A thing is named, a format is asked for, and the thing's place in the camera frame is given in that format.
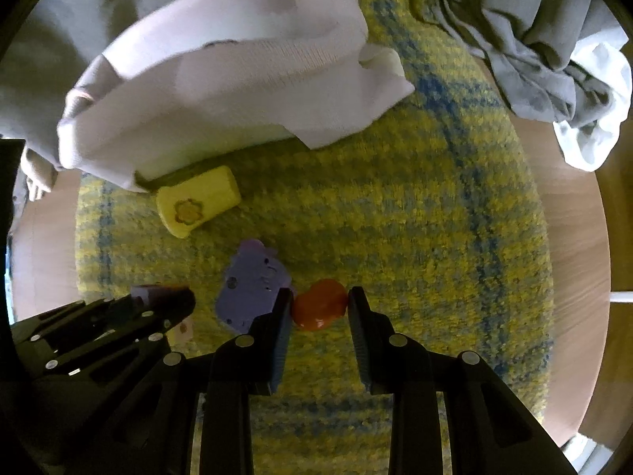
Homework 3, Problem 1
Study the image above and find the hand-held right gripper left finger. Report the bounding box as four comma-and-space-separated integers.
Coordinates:
96, 287, 294, 475

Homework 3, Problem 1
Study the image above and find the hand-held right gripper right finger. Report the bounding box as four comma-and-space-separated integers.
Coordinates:
347, 285, 580, 475

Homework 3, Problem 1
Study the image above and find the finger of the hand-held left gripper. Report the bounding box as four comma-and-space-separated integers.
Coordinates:
10, 288, 195, 353
28, 331, 173, 393

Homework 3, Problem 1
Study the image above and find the lilac toy block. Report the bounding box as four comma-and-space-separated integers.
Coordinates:
131, 283, 195, 340

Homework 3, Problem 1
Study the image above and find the red toy block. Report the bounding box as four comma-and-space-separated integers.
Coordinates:
290, 279, 349, 332

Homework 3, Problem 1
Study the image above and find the purple animal toy block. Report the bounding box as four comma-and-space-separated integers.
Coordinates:
214, 238, 298, 335

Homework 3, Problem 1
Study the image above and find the yellow blue round rug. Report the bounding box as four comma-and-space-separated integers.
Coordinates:
74, 0, 555, 475

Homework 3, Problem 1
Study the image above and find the yellow flower print block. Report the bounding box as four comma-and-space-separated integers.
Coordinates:
156, 165, 242, 239

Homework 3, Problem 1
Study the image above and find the beige cloth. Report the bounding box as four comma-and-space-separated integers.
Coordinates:
19, 147, 59, 202

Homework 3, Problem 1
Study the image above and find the dark furniture edge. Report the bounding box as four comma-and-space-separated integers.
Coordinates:
0, 139, 27, 263

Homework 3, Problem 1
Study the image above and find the white folded cloth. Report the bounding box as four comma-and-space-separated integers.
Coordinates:
56, 0, 415, 194

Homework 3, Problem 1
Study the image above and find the grey blanket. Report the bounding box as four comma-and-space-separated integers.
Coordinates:
0, 0, 199, 140

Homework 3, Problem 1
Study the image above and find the white crumpled cloth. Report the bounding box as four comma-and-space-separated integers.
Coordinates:
553, 41, 633, 173

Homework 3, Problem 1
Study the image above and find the grey crumpled cloth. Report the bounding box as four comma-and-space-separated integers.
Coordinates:
370, 0, 630, 125

